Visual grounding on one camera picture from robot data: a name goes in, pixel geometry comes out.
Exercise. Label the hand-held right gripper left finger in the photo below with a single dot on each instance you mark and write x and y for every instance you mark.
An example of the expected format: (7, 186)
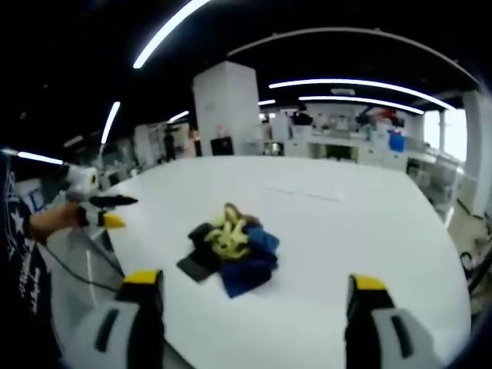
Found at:
(115, 326)

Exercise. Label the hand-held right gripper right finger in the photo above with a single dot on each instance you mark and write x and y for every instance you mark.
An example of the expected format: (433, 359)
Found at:
(388, 330)

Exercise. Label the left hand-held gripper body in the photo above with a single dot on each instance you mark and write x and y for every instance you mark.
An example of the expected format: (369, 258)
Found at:
(80, 182)

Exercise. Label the blue black yellow garment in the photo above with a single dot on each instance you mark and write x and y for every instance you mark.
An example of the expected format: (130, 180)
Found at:
(234, 250)

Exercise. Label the person's left hand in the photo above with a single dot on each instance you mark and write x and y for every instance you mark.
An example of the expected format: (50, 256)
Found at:
(69, 214)

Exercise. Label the short ceiling light strip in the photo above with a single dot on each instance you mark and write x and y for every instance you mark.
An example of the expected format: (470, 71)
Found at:
(110, 122)
(40, 158)

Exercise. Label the person's dark printed shirt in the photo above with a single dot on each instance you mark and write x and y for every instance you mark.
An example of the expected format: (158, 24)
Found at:
(19, 261)

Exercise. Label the black box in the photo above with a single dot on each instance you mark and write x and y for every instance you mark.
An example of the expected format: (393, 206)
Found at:
(221, 146)

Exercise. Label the white square pillar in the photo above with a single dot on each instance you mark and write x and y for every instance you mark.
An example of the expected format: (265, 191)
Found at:
(225, 111)

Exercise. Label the long ceiling light strip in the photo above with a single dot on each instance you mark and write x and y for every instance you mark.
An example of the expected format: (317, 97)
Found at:
(361, 101)
(357, 85)
(169, 30)

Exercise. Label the blue storage bin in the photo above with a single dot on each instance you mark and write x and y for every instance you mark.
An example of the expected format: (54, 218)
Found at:
(397, 140)

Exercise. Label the white counter with cabinets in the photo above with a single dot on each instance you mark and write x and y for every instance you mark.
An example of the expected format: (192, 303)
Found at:
(334, 148)

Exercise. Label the bright window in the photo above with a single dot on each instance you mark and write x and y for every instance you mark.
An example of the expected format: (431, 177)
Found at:
(449, 132)

